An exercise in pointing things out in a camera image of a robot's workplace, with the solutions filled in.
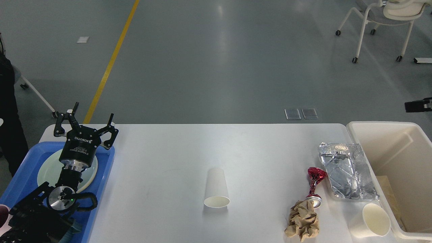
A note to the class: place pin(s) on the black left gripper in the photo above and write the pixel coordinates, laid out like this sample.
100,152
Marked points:
80,146

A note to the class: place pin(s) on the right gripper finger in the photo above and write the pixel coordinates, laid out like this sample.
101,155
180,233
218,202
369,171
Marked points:
424,105

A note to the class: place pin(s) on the light green plate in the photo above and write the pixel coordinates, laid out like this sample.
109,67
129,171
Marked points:
50,171

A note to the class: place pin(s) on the brown paper bag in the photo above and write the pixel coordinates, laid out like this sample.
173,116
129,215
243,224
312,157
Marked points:
391,199

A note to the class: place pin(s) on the foil tray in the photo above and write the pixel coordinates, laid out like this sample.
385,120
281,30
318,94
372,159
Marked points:
348,172

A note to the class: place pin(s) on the teal mug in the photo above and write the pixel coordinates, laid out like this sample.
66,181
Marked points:
74,229

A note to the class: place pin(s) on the crushed red can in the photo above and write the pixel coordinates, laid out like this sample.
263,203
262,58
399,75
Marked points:
316,175

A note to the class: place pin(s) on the white paper cup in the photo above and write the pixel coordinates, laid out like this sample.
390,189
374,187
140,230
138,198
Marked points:
216,193
371,221

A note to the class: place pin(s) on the brown paper ball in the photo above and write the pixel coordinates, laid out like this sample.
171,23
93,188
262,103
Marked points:
303,221

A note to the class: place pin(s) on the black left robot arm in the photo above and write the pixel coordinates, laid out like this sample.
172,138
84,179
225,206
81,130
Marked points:
45,214

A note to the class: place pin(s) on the white bar on floor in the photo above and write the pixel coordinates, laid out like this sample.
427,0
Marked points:
422,60

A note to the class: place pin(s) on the white plastic bin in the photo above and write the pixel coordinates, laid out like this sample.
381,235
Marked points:
402,152

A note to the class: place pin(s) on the person in black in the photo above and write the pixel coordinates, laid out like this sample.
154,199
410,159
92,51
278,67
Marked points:
12,139

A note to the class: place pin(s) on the blue plastic tray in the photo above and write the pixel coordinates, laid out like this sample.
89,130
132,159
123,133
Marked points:
25,181

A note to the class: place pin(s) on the white chair on wheels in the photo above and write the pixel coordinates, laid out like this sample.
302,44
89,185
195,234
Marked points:
386,13

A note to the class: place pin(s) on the pink cup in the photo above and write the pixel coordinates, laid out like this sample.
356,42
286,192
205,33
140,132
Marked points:
4,219

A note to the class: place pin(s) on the white paper cup lying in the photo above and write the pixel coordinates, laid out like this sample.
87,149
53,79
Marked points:
216,193

